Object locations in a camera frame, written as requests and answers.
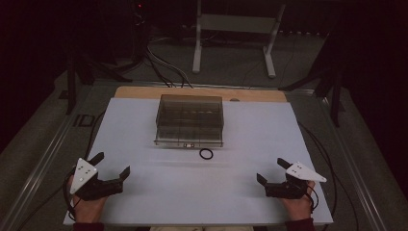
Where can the metal floor rail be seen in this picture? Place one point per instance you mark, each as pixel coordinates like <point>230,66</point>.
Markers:
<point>356,173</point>
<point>38,166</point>

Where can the white table board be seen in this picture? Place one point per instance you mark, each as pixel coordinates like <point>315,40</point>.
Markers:
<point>154,186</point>

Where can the dark equipment rack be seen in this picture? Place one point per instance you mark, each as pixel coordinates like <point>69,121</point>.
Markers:
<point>139,29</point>

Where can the white metal stand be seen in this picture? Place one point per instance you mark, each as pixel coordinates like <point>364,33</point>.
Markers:
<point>235,24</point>

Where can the person's right hand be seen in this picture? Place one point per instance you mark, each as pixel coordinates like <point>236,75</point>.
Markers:
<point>298,208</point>

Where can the person's left hand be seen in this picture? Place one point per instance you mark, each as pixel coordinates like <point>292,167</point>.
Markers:
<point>88,210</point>

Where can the clear plastic drawer box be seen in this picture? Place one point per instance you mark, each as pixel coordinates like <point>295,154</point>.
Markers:
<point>189,122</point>

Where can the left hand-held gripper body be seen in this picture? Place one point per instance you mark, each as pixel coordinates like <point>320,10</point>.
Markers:
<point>96,189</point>

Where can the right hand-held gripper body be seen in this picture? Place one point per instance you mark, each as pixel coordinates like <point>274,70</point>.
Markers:
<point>288,190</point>

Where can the black tripod stand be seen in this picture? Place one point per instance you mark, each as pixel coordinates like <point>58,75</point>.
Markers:
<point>335,96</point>
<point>71,86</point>

